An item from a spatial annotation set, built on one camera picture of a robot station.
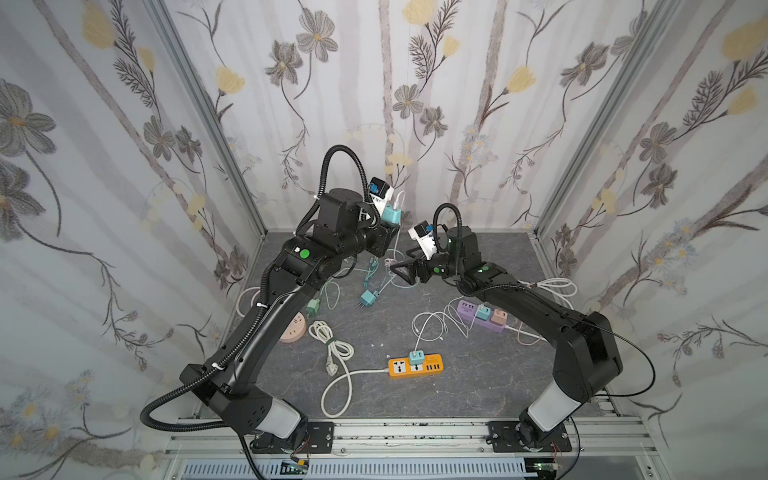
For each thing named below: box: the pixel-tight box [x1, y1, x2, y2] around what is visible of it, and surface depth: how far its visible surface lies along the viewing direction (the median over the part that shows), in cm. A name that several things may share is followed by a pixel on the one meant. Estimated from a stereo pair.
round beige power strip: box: [279, 311, 307, 343], surface depth 93 cm
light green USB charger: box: [306, 298, 320, 317], surface depth 97 cm
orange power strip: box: [388, 354, 445, 379], surface depth 85 cm
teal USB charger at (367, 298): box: [358, 289, 376, 308], surface depth 100 cm
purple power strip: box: [457, 300, 507, 333], surface depth 97 cm
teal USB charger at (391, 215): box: [382, 204, 402, 224], surface depth 64 cm
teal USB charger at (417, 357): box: [409, 350, 425, 365], surface depth 82 cm
